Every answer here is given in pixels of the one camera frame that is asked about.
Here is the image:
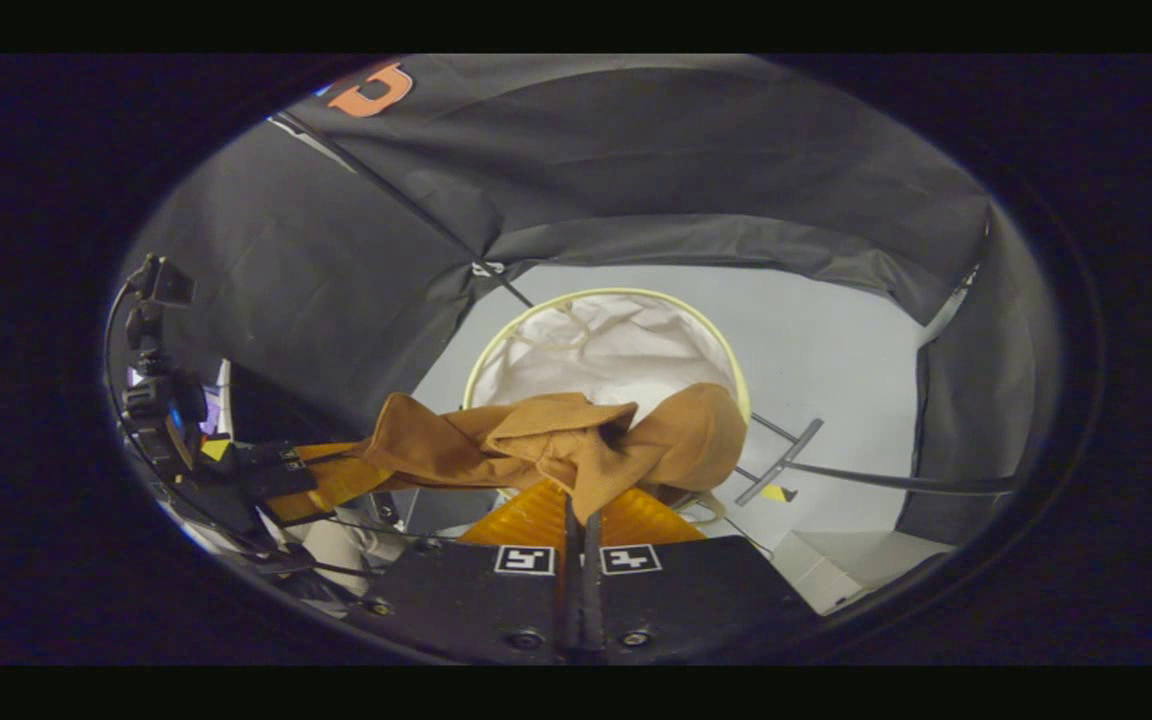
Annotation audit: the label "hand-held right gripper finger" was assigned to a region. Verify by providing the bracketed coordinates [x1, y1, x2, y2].
[583, 485, 819, 665]
[351, 478, 574, 663]

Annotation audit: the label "brown shirt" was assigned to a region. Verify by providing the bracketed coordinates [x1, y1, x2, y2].
[366, 383, 749, 526]

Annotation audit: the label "white round laundry hamper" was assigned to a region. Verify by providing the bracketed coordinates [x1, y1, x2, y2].
[463, 288, 752, 523]

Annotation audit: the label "black clothes rack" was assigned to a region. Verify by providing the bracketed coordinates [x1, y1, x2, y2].
[271, 110, 1024, 507]

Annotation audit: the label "person's light trousers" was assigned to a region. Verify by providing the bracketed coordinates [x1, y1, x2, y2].
[301, 512, 402, 601]

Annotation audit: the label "black backdrop cloth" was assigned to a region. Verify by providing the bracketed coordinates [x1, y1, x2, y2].
[121, 55, 1067, 546]

